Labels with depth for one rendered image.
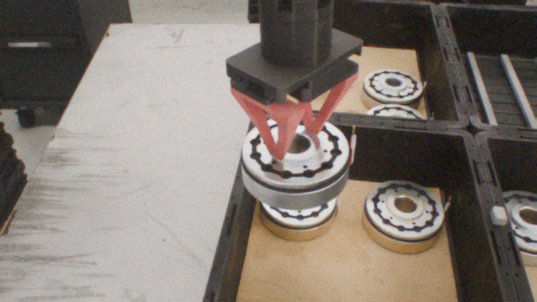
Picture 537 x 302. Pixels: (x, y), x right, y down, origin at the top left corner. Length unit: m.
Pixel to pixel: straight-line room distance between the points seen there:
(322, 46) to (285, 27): 0.03
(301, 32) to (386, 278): 0.36
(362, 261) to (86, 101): 0.76
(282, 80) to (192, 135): 0.67
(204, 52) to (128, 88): 0.23
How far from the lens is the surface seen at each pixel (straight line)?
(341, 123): 0.68
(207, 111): 1.08
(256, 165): 0.45
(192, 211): 0.87
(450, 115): 0.77
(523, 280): 0.56
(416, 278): 0.65
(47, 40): 2.03
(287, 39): 0.37
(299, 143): 0.48
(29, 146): 2.28
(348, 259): 0.65
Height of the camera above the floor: 1.35
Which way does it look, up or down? 42 degrees down
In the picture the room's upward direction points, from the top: straight up
